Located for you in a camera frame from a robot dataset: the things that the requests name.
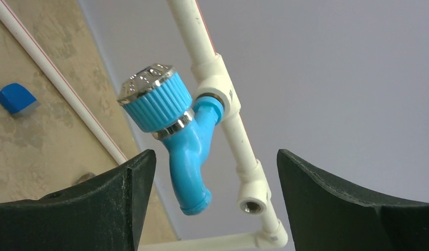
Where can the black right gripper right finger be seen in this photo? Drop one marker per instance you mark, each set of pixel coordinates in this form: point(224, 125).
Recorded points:
point(327, 212)

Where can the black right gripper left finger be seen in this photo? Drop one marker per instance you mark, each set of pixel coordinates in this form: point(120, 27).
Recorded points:
point(106, 212)

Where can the blue water faucet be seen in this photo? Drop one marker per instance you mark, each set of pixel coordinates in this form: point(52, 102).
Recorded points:
point(158, 101)

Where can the blue rectangular box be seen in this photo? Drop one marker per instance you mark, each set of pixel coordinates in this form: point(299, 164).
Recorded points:
point(17, 100)

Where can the white PVC pipe frame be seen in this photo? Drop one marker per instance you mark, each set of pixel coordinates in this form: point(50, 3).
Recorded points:
point(211, 74)

